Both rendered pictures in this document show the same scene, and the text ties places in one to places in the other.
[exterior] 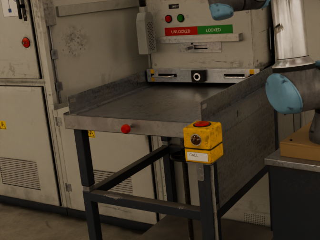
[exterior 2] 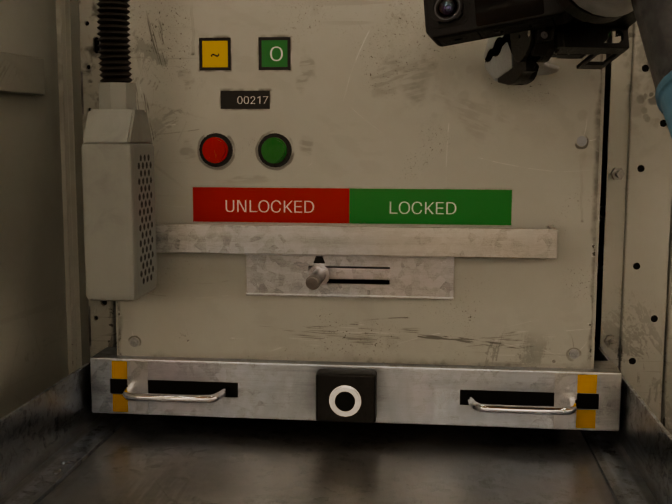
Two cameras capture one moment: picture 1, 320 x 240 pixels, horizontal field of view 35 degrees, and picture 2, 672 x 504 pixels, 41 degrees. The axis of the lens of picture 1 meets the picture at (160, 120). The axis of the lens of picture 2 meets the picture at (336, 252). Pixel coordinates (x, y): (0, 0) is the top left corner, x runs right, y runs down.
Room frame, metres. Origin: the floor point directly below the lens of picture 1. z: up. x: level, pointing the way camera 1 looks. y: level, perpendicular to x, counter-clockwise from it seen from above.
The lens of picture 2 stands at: (1.35, 0.23, 1.15)
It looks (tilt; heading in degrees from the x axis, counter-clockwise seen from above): 7 degrees down; 333
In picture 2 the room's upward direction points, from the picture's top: straight up
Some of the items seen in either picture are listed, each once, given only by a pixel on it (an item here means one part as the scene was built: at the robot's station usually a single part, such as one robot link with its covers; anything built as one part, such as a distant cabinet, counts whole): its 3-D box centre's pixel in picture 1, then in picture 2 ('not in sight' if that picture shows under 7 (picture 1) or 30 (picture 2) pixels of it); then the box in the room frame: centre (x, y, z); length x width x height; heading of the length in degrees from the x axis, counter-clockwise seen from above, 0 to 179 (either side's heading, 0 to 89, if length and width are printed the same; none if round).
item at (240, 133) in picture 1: (186, 186); not in sight; (1.98, -0.08, 0.46); 0.64 x 0.58 x 0.66; 147
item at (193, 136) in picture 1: (195, 140); not in sight; (1.29, -0.09, 0.87); 0.03 x 0.01 x 0.03; 57
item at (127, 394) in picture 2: (163, 75); (174, 391); (2.22, -0.03, 0.90); 0.11 x 0.05 x 0.01; 57
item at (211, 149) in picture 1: (203, 142); not in sight; (1.33, -0.11, 0.85); 0.08 x 0.08 x 0.10; 57
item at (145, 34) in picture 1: (146, 33); (121, 203); (2.20, 0.02, 1.09); 0.08 x 0.05 x 0.17; 147
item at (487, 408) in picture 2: (235, 76); (522, 403); (2.03, -0.32, 0.90); 0.11 x 0.05 x 0.01; 57
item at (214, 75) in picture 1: (202, 74); (349, 387); (2.16, -0.20, 0.90); 0.54 x 0.05 x 0.06; 57
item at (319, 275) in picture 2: (189, 45); (316, 269); (2.14, -0.16, 1.02); 0.06 x 0.02 x 0.04; 147
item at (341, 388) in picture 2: (198, 75); (346, 396); (2.13, -0.18, 0.90); 0.06 x 0.03 x 0.05; 57
